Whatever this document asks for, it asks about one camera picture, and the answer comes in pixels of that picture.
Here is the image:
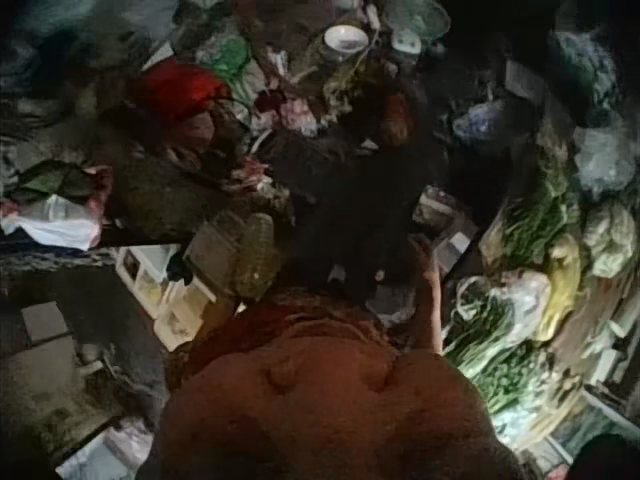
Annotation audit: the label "clear ribbed plastic container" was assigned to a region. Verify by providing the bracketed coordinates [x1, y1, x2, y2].
[182, 211, 282, 302]

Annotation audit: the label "pale grey plastic bag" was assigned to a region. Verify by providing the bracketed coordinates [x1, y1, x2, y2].
[572, 124, 637, 202]

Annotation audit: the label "grey flat box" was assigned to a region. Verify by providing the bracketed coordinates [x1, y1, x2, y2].
[19, 301, 70, 347]

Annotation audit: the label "person's right hand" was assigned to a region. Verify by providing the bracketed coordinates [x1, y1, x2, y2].
[406, 233, 441, 275]

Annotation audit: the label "green glass dish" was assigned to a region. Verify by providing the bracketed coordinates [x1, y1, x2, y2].
[383, 0, 452, 40]

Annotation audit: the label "green plastic bag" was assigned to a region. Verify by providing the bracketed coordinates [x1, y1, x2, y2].
[198, 35, 252, 82]

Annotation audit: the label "blue and white plastic bag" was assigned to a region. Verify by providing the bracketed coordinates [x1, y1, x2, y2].
[452, 99, 508, 143]

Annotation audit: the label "white and blue cup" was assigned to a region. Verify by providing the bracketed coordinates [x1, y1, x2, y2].
[389, 28, 422, 63]

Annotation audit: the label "person's legs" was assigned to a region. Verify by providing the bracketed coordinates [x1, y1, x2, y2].
[272, 134, 446, 306]

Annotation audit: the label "red plastic bag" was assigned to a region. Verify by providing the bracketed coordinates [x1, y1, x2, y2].
[130, 61, 232, 127]

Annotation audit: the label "white plastic crate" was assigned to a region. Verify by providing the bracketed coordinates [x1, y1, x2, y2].
[115, 243, 218, 352]

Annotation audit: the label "heap of green vegetables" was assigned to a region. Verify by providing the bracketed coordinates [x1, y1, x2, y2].
[442, 134, 640, 451]

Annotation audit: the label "yellow plastic bag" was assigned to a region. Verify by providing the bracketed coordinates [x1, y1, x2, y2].
[535, 234, 583, 343]

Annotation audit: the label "clear plastic bag of greens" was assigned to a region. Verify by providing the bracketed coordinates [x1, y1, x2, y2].
[449, 269, 552, 351]

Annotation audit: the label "white ceramic bowl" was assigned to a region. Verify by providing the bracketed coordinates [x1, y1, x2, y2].
[323, 24, 371, 64]

